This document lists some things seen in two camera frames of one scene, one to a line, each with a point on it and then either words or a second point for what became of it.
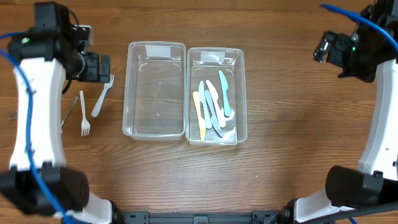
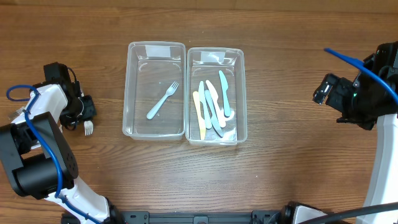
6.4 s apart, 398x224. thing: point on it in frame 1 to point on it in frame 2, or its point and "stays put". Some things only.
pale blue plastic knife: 224,86 stays put
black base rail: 203,217 stays put
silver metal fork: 13,115 stays put
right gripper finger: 327,40 to 327,83
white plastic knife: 214,99 to 215,119
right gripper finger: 319,56 to 318,96
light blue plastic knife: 203,100 stays put
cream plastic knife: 196,96 stays put
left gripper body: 94,68 to 86,109
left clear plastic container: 154,99 stays put
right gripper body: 337,45 to 337,97
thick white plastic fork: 97,106 to 170,91
